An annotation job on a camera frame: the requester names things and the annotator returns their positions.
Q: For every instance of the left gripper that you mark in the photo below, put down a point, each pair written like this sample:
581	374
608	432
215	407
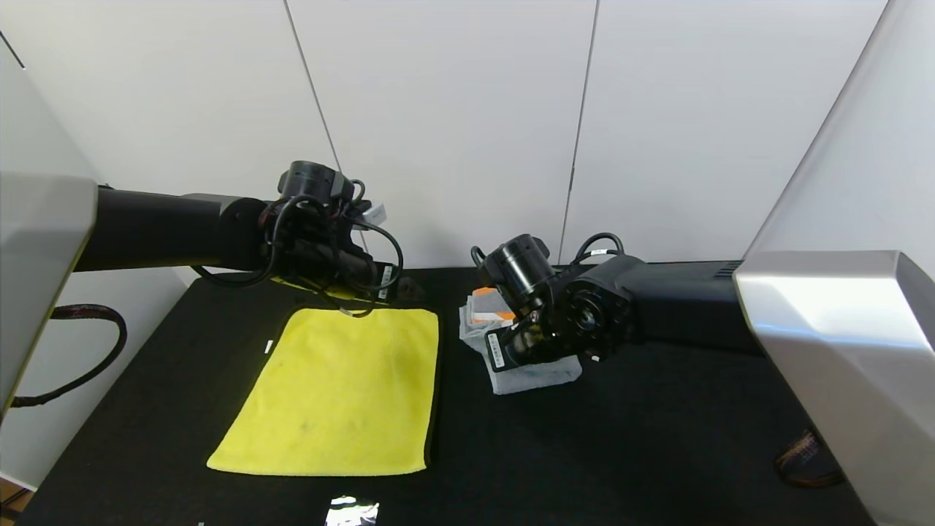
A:
385	280

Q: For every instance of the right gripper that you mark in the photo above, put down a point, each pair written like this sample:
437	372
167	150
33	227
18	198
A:
498	351

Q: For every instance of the grey towel with orange stripe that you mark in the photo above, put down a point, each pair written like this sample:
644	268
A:
533	380

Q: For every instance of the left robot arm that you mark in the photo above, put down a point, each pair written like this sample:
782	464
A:
146	230

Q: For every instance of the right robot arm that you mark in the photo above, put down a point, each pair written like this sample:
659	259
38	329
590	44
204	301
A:
825	329

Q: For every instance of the yellow microfibre towel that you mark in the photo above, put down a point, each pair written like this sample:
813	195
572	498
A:
336	394

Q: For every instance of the black tablecloth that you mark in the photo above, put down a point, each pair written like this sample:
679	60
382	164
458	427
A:
657	438

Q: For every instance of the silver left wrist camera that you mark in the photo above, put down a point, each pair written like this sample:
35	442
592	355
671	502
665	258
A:
374	215

